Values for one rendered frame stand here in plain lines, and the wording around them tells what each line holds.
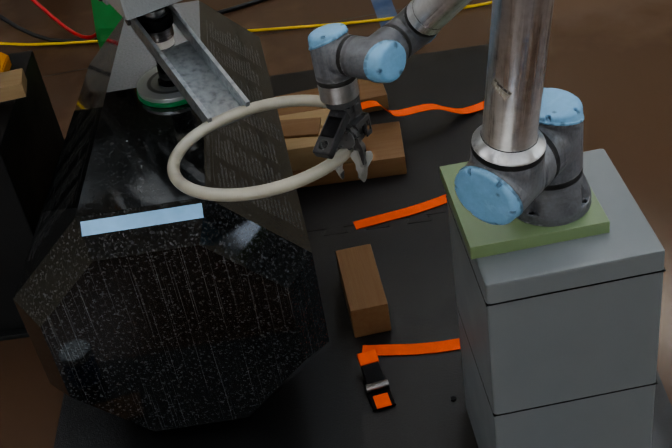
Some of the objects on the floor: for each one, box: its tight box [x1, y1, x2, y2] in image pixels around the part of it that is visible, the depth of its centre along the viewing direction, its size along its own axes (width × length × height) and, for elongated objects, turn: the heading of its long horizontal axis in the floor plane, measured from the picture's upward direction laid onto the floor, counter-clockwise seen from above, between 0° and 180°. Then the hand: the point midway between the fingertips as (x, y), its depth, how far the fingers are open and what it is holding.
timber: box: [335, 244, 391, 338], centre depth 347 cm, size 30×12×12 cm, turn 19°
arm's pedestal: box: [446, 149, 666, 448], centre depth 271 cm, size 50×50×85 cm
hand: (351, 177), depth 250 cm, fingers closed on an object, 5 cm apart
